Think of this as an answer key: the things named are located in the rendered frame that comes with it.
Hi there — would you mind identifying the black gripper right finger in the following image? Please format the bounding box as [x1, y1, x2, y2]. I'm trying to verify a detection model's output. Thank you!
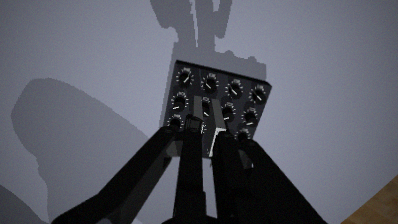
[206, 99, 328, 224]

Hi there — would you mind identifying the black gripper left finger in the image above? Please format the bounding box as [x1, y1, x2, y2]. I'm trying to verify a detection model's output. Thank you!
[51, 95, 207, 224]

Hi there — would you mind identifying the black knob box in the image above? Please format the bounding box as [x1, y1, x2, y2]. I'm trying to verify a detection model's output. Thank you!
[163, 60, 272, 159]

